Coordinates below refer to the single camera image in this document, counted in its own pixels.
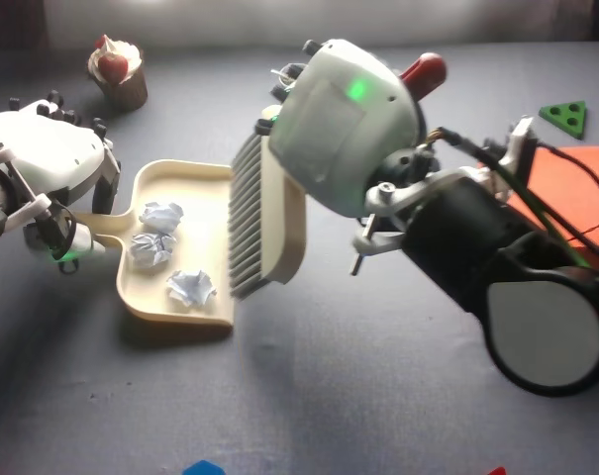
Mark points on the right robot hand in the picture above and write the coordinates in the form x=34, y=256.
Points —
x=338, y=128

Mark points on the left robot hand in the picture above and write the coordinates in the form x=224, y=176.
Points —
x=46, y=148

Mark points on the cream brush with grey bristles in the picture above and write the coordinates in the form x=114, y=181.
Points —
x=279, y=222

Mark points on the white paper ball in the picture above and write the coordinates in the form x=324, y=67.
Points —
x=153, y=250
x=191, y=289
x=161, y=216

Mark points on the cream plastic dustpan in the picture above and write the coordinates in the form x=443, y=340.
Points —
x=200, y=198

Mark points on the toy cupcake with strawberry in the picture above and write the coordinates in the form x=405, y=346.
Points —
x=118, y=74

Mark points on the green triangle block with holes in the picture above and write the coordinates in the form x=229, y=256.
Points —
x=566, y=118

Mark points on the orange block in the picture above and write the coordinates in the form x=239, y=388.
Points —
x=576, y=183

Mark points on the blue hexagonal block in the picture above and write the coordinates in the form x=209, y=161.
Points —
x=203, y=467

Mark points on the red toy block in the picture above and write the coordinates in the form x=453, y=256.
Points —
x=498, y=471

